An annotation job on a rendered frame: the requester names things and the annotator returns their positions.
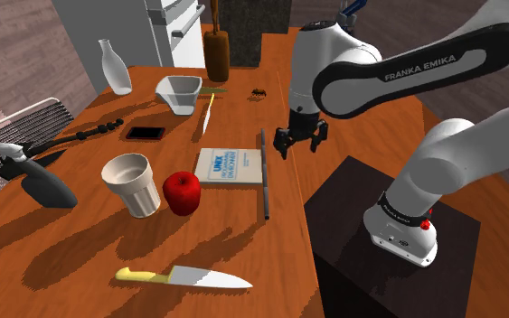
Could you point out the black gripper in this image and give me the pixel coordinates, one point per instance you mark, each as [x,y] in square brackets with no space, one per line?
[303,121]

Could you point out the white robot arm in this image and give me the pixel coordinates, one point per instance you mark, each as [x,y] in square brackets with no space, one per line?
[452,154]

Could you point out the dark grey pen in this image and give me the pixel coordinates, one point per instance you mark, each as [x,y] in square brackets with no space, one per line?
[264,176]

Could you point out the small dark insect figure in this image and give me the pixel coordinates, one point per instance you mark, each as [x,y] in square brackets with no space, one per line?
[258,92]

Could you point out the beige book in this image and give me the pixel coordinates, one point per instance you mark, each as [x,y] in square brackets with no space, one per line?
[229,166]

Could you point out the white plastic knife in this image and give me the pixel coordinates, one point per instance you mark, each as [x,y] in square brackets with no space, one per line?
[207,116]

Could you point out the green thin knife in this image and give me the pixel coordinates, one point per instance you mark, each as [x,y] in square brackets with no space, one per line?
[212,90]

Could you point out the dark stone pillar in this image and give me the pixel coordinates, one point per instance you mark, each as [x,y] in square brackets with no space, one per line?
[252,31]

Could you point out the brown wooden cylinder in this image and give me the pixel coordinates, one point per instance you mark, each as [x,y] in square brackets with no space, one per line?
[216,53]

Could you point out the dark robot stand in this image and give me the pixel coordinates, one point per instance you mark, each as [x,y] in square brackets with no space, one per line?
[360,246]

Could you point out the red apple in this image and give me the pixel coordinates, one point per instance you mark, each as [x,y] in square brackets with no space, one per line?
[182,193]

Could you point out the white square bowl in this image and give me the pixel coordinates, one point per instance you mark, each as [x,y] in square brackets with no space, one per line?
[178,93]

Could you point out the black phone with red case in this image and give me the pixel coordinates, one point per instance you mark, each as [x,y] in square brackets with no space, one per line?
[145,133]

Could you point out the white ribbed cup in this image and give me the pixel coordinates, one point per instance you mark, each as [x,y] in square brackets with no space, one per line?
[133,187]

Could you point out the white refrigerator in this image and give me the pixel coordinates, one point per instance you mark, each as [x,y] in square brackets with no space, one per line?
[148,31]

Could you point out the white glass bottle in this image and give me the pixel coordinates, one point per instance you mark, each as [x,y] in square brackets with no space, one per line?
[114,69]

